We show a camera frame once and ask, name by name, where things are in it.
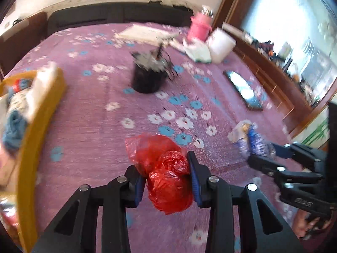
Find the white plastic container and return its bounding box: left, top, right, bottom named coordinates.
left=206, top=27, right=237, bottom=64

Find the brown upholstered chair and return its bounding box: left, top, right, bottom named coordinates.
left=0, top=12, right=48, bottom=72

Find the black sofa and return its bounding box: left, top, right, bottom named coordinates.
left=47, top=1, right=196, bottom=36

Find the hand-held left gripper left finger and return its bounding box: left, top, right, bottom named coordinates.
left=32, top=165, right=147, bottom=253

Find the yellow cardboard box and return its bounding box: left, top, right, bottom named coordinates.
left=0, top=68, right=67, bottom=251

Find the stack of papers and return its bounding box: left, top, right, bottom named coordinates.
left=114, top=24, right=180, bottom=43

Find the black pot with tools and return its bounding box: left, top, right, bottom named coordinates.
left=131, top=44, right=175, bottom=94

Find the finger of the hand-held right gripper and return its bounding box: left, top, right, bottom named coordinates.
left=247, top=155, right=325, bottom=184
left=271, top=142, right=327, bottom=170

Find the blue white packet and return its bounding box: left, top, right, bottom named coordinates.
left=227, top=119, right=276, bottom=159

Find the white towel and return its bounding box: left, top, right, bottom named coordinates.
left=31, top=61, right=58, bottom=117

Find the white glove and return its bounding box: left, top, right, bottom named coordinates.
left=182, top=40, right=213, bottom=64

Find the blue towel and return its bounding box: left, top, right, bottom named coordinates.
left=2, top=110, right=28, bottom=151

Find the red plastic bag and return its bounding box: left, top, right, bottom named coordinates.
left=124, top=133, right=194, bottom=216

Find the black smartphone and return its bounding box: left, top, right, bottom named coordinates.
left=223, top=69, right=264, bottom=112

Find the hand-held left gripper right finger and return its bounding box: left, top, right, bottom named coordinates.
left=187, top=151, right=302, bottom=253

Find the person's right hand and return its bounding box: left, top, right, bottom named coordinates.
left=292, top=210, right=333, bottom=241

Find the pink thermos with knit sleeve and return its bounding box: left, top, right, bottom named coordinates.
left=187, top=5, right=214, bottom=42

